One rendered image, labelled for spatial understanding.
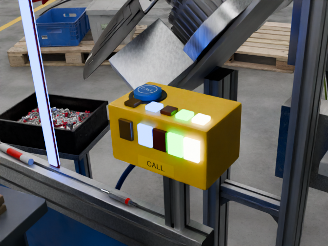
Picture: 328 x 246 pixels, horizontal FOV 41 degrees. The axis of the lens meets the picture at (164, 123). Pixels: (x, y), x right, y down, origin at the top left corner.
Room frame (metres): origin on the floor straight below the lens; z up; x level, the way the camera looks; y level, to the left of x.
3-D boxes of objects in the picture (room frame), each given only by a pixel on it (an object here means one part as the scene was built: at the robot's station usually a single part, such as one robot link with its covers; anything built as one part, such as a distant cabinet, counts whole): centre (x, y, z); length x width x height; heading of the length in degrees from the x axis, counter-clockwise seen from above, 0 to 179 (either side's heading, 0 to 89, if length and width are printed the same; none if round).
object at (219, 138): (0.55, -0.02, 1.02); 0.16 x 0.10 x 0.11; 54
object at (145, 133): (0.51, 0.03, 1.04); 0.02 x 0.01 x 0.03; 54
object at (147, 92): (0.57, 0.02, 1.08); 0.04 x 0.04 x 0.02
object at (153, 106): (0.53, 0.01, 1.08); 0.02 x 0.02 x 0.01; 54
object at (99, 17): (4.10, 0.42, 0.31); 0.60 x 0.42 x 0.33; 176
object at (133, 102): (0.54, 0.04, 1.08); 0.02 x 0.02 x 0.01; 54
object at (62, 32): (4.14, 0.92, 0.25); 0.60 x 0.41 x 0.22; 176
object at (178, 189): (0.55, -0.02, 0.92); 0.03 x 0.03 x 0.12; 54
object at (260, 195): (0.99, -0.24, 0.56); 0.19 x 0.04 x 0.04; 54
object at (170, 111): (0.51, -0.01, 1.08); 0.02 x 0.02 x 0.01; 54
